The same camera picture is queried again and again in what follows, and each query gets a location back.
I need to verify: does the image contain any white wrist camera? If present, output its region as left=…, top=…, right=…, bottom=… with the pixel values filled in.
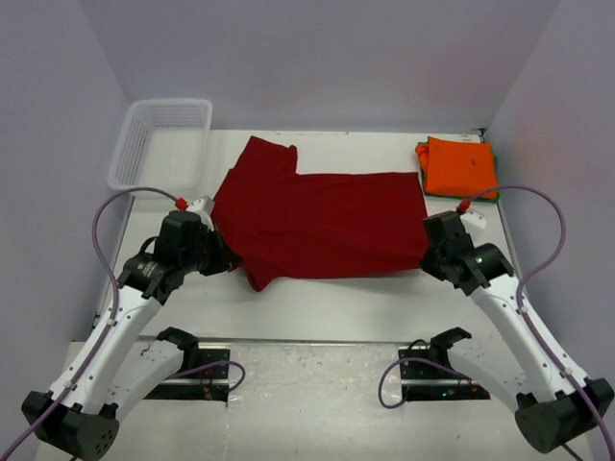
left=186, top=196, right=214, bottom=229
left=460, top=209, right=487, bottom=232

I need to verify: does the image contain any dark red t shirt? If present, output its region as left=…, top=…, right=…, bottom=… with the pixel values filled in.
left=212, top=136, right=429, bottom=291

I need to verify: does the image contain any white plastic basket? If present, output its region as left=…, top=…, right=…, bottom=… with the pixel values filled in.
left=108, top=98, right=212, bottom=196

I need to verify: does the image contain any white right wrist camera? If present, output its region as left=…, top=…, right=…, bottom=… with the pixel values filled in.
left=460, top=209, right=487, bottom=232

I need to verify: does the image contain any folded orange t shirt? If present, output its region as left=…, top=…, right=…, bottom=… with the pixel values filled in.
left=415, top=136, right=499, bottom=199

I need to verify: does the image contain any folded green t shirt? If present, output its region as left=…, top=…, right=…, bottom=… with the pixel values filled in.
left=415, top=139, right=502, bottom=205

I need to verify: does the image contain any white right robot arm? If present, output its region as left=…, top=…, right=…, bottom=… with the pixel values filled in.
left=420, top=211, right=614, bottom=453

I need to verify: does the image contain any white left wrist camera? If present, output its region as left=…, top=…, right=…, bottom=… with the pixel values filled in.
left=186, top=196, right=214, bottom=229

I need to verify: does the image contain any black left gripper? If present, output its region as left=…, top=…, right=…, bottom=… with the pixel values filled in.
left=180, top=222, right=241, bottom=276

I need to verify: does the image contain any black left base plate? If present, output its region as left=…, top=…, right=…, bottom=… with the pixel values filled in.
left=145, top=345, right=231, bottom=402

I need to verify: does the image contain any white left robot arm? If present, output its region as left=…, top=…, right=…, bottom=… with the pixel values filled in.
left=22, top=206, right=237, bottom=460

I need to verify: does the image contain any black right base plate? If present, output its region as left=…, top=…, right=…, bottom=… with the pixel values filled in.
left=399, top=361, right=490, bottom=401

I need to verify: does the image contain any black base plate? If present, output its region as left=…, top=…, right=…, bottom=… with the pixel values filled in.
left=399, top=361, right=490, bottom=401
left=145, top=345, right=231, bottom=402

